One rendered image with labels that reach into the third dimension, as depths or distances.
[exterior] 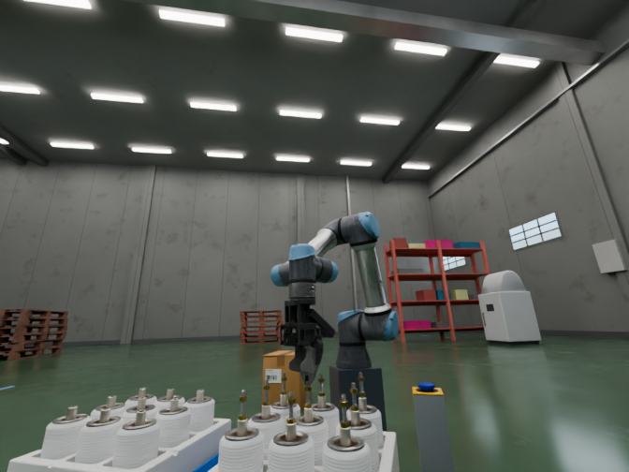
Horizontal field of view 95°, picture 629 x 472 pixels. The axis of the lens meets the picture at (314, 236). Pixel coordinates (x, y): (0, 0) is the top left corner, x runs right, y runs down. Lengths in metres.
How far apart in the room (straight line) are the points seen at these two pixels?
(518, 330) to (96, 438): 6.07
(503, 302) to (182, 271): 9.51
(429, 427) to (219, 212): 11.15
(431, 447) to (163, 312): 10.74
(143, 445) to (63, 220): 12.58
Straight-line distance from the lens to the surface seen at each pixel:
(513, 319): 6.36
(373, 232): 1.17
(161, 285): 11.40
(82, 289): 12.35
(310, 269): 0.79
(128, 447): 0.94
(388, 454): 0.88
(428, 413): 0.85
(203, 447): 1.08
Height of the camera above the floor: 0.49
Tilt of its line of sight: 17 degrees up
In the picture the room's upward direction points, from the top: 2 degrees counter-clockwise
